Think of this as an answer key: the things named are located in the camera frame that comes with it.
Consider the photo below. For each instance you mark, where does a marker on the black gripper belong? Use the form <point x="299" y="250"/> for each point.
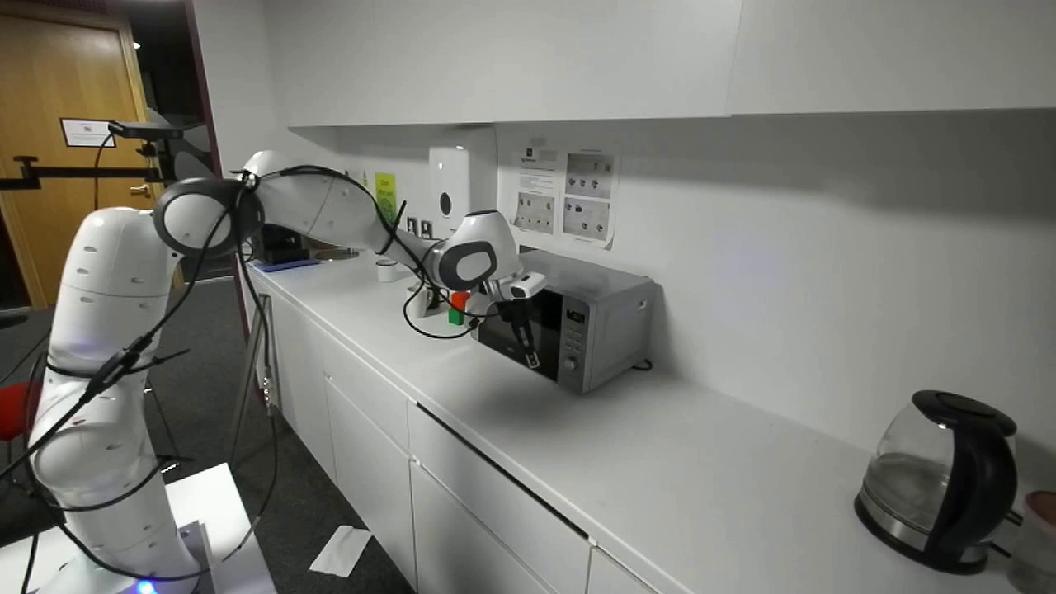
<point x="515" y="316"/>

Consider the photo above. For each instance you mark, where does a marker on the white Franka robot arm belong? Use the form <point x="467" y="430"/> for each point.
<point x="105" y="287"/>

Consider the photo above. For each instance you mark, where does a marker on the silver microwave oven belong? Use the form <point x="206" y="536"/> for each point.
<point x="605" y="320"/>

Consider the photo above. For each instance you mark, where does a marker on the green and red small object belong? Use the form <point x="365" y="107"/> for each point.
<point x="456" y="310"/>

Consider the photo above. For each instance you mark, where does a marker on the small white cup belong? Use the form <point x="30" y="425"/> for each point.
<point x="386" y="273"/>

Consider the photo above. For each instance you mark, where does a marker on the white base cabinet unit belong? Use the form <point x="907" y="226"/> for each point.
<point x="374" y="463"/>

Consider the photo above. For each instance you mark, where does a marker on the dark blue black counter item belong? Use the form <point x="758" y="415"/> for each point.
<point x="287" y="251"/>

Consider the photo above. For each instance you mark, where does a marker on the white paper sheet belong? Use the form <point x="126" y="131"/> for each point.
<point x="340" y="548"/>

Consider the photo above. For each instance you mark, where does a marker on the wooden door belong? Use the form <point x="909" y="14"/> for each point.
<point x="67" y="221"/>

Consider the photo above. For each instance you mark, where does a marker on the white door sign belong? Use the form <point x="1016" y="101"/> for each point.
<point x="86" y="133"/>

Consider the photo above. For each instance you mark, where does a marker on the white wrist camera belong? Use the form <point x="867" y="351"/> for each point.
<point x="525" y="287"/>

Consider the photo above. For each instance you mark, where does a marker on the white wall poster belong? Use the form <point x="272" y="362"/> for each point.
<point x="585" y="221"/>
<point x="536" y="214"/>
<point x="589" y="177"/>

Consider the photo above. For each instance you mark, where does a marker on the wall power socket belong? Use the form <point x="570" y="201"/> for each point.
<point x="420" y="229"/>

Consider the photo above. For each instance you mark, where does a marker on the white wall dispenser box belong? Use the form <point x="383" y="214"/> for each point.
<point x="447" y="186"/>

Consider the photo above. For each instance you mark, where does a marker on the small white wall notice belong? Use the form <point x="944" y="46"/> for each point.
<point x="536" y="158"/>

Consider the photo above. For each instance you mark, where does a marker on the yellow green wall sign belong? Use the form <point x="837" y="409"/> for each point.
<point x="383" y="195"/>

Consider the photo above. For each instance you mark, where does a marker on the white wall cabinet unit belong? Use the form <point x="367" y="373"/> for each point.
<point x="548" y="53"/>

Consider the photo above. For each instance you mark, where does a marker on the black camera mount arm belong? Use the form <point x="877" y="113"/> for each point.
<point x="142" y="131"/>

